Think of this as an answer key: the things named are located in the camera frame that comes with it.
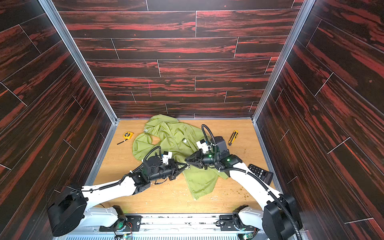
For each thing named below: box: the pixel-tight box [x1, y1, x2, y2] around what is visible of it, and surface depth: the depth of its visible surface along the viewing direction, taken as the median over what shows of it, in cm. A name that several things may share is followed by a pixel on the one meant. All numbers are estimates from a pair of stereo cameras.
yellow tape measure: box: [117, 131, 134, 145], surface depth 110 cm
